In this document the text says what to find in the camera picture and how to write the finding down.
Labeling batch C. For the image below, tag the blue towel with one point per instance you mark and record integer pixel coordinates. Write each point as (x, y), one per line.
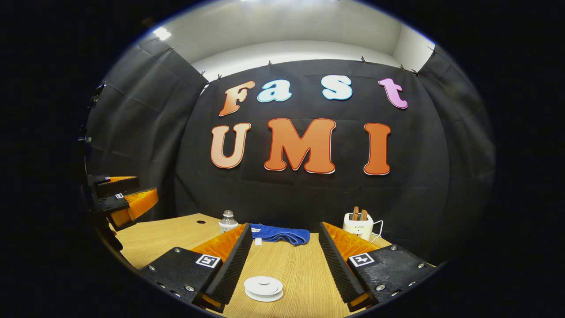
(282, 234)

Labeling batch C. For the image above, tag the white toaster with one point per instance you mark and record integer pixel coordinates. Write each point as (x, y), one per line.
(358, 227)

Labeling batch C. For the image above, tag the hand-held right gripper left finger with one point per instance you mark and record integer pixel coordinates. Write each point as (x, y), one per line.
(231, 269)

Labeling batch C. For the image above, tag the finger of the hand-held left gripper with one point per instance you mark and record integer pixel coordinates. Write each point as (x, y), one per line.
(117, 186)
(141, 203)

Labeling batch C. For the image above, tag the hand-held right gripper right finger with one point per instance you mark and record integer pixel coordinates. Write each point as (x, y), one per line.
(340, 269)

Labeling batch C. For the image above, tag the clear water bottle green label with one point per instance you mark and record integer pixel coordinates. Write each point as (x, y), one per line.
(228, 225)

